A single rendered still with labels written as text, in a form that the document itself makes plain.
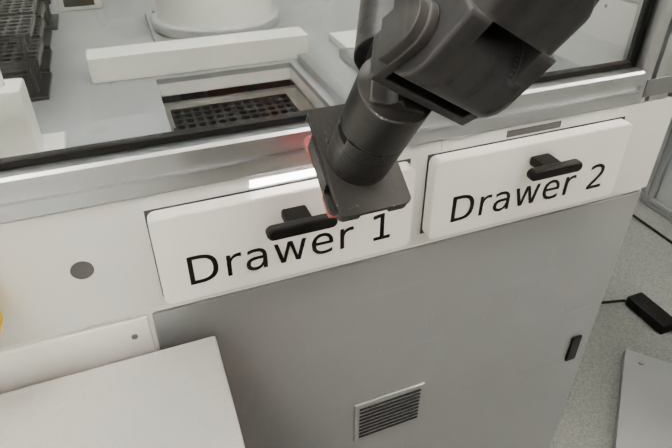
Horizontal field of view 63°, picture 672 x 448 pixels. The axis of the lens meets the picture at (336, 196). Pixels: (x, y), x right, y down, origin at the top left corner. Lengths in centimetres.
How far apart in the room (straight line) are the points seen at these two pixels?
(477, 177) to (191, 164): 33
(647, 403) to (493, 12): 145
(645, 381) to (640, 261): 59
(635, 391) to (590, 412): 13
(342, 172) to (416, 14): 17
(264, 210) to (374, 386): 40
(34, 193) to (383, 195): 31
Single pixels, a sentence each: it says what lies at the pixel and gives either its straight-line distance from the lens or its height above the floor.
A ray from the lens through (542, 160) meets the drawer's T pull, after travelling 71.
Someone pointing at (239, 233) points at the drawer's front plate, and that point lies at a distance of 58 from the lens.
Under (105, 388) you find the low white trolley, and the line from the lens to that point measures 65.
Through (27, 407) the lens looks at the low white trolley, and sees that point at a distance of 66.
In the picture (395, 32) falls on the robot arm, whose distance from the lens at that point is 34.
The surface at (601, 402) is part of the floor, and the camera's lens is 169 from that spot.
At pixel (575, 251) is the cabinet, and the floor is 71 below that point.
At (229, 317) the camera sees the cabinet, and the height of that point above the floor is 76.
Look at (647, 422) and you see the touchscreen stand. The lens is 165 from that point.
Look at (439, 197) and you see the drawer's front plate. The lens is 66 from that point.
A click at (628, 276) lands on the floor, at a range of 211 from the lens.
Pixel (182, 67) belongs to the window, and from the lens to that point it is 53.
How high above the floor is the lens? 124
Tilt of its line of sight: 33 degrees down
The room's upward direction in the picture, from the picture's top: straight up
